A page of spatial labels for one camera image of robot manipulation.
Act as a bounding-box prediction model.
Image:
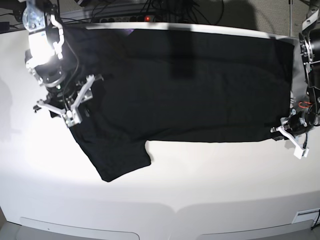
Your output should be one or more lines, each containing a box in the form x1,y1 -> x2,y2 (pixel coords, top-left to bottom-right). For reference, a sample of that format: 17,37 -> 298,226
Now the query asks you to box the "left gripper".
280,109 -> 315,132

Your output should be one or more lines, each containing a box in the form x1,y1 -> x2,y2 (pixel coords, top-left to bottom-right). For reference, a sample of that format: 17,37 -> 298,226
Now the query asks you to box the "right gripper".
44,79 -> 87,105

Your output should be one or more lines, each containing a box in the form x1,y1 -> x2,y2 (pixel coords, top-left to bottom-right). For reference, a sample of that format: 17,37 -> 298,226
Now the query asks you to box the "black printed T-shirt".
65,27 -> 294,182

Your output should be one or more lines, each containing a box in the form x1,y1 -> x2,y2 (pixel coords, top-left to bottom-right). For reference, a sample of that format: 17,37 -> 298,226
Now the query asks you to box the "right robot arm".
21,0 -> 95,108

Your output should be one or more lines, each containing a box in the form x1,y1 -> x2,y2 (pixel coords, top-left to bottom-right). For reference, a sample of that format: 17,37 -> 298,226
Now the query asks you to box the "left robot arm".
274,0 -> 320,137

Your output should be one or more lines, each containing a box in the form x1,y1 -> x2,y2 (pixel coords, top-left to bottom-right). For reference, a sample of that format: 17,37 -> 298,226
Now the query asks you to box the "white power strip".
95,15 -> 155,23

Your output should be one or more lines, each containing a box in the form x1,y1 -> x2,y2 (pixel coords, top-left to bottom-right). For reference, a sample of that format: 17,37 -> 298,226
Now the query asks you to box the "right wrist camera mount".
33,74 -> 104,128

